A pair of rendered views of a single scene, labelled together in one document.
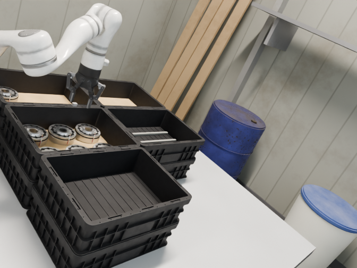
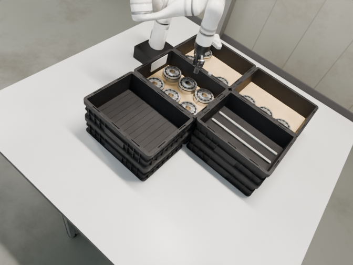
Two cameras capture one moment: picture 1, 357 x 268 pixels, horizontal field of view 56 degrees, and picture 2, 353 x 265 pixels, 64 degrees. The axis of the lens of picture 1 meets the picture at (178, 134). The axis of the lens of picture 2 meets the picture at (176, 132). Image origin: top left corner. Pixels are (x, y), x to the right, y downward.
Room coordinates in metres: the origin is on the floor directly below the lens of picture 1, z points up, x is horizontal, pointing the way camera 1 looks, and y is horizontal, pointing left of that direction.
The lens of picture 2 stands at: (0.89, -0.73, 1.86)
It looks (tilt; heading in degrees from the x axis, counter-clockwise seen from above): 51 degrees down; 78
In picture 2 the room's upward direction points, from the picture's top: 19 degrees clockwise
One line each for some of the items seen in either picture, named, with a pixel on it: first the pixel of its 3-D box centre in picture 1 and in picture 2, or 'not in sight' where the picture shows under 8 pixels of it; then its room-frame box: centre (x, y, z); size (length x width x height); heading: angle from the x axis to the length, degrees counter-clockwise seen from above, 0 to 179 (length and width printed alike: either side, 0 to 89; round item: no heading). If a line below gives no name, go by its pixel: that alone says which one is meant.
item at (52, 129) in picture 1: (62, 131); (187, 83); (1.10, 0.40, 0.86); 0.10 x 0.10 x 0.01
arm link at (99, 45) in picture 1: (104, 31); (212, 16); (1.10, 0.37, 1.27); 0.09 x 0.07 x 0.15; 81
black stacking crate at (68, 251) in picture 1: (105, 218); (136, 132); (0.88, 0.10, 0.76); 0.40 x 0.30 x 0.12; 143
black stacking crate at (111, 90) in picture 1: (117, 103); (270, 106); (1.56, 0.35, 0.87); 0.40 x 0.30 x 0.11; 143
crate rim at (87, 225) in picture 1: (120, 180); (139, 110); (0.88, 0.10, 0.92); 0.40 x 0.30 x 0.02; 143
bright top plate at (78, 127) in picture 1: (87, 130); (204, 95); (1.19, 0.34, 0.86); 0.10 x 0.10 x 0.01
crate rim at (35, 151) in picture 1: (75, 128); (181, 81); (1.06, 0.34, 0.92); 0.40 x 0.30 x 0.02; 143
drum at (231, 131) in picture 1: (221, 148); not in sight; (2.77, -0.40, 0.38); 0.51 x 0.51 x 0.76
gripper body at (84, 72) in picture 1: (88, 75); (201, 49); (1.10, 0.37, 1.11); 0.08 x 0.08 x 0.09
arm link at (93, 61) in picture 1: (95, 56); (209, 36); (1.12, 0.38, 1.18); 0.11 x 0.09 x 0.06; 8
